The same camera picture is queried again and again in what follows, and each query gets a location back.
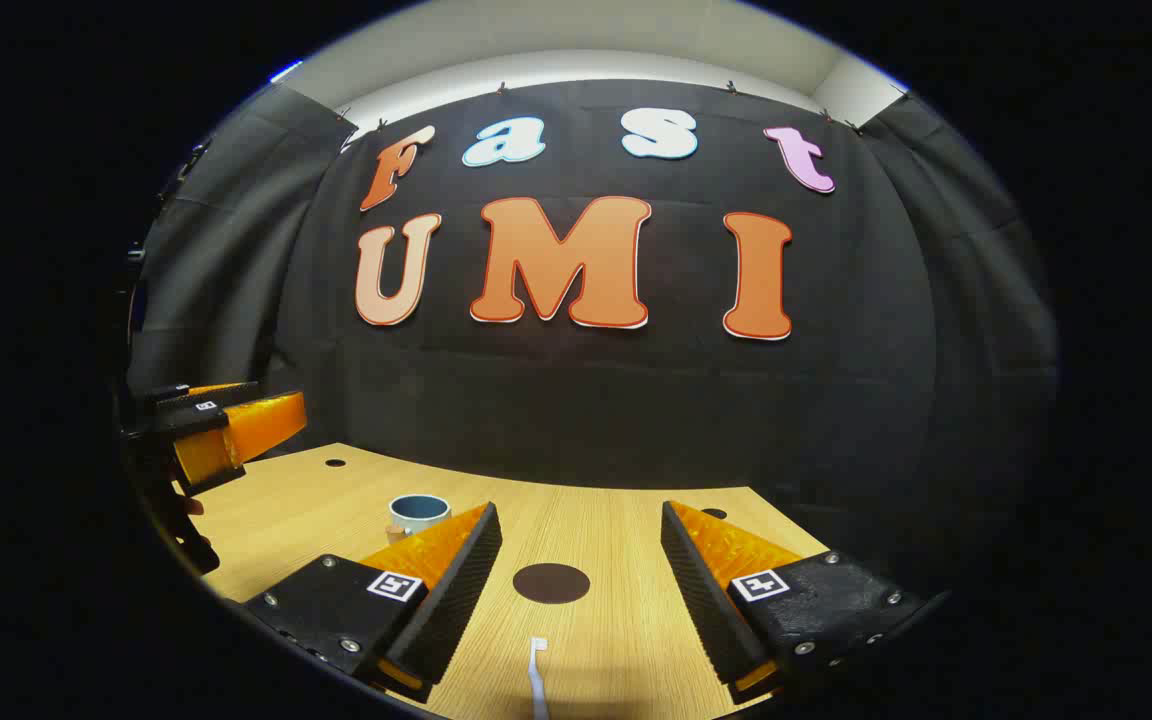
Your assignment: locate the wooden desktop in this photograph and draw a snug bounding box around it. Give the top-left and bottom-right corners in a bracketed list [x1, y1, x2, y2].
[181, 443, 832, 720]

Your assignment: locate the light blue cup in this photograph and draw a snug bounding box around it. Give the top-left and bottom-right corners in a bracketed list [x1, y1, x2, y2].
[384, 494, 453, 546]

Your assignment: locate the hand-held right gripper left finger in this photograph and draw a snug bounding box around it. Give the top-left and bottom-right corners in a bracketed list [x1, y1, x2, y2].
[244, 502, 503, 704]

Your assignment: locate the white toothbrush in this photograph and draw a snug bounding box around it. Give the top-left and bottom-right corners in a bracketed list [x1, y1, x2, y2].
[528, 637, 550, 720]

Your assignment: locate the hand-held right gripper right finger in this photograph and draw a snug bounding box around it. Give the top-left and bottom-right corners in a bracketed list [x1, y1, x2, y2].
[660, 500, 927, 706]

